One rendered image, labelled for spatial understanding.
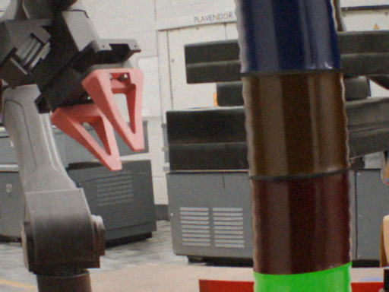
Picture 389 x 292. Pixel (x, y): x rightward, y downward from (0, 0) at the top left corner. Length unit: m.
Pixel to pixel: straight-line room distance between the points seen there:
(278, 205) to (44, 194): 0.68
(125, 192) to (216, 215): 1.56
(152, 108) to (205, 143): 8.92
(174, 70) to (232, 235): 1.16
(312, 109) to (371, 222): 5.50
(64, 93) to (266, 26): 0.58
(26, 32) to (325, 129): 0.57
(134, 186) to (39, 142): 6.94
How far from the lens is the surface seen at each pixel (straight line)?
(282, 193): 0.34
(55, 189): 1.02
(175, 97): 6.70
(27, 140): 1.08
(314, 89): 0.33
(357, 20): 5.82
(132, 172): 8.02
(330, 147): 0.34
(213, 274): 1.39
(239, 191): 6.39
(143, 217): 8.09
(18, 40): 0.87
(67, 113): 0.91
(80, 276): 1.01
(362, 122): 0.62
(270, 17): 0.33
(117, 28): 9.83
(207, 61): 0.63
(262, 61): 0.34
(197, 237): 6.66
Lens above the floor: 1.15
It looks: 3 degrees down
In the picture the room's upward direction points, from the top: 4 degrees counter-clockwise
